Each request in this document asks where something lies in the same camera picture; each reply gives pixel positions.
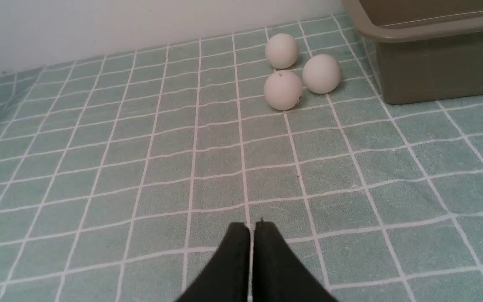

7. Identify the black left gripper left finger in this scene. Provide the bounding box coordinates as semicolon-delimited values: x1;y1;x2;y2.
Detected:
177;222;251;302

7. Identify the white ping-pong ball with logo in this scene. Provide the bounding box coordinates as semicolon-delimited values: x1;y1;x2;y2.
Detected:
263;70;303;111

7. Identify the green checkered tablecloth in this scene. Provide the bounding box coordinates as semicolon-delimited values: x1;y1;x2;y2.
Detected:
0;15;483;302

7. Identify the olive plastic bin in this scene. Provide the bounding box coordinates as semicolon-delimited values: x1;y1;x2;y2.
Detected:
343;0;483;105

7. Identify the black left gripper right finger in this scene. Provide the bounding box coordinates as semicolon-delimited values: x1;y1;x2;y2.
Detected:
252;221;337;302

